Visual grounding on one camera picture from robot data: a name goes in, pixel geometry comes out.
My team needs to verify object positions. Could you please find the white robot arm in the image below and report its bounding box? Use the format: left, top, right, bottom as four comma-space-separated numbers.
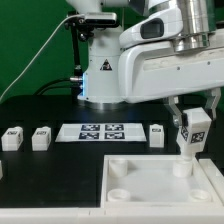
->
66, 0, 224, 126

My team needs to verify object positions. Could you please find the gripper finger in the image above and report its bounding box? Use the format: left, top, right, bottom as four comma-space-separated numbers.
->
205, 87, 221, 120
163, 96, 182, 128

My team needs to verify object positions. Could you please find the black cable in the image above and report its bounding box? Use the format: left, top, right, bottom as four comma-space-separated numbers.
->
34, 77, 83, 96

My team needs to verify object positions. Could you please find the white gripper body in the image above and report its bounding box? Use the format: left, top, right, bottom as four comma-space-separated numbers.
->
118, 16, 224, 103

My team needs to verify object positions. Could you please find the white part at left edge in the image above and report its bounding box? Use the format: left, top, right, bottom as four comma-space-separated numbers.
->
0, 160, 3, 181

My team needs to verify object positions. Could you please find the white marker sheet with tags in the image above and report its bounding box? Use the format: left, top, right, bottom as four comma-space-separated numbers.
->
56, 123, 146, 142

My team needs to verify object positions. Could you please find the black camera on stand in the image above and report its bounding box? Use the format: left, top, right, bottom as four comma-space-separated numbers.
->
65, 12, 122, 104

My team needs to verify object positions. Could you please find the white cable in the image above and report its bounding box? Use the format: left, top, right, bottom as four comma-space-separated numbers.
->
0, 14, 84, 104

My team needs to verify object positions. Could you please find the white square tabletop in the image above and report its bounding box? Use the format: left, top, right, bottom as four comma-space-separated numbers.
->
100, 155, 224, 208

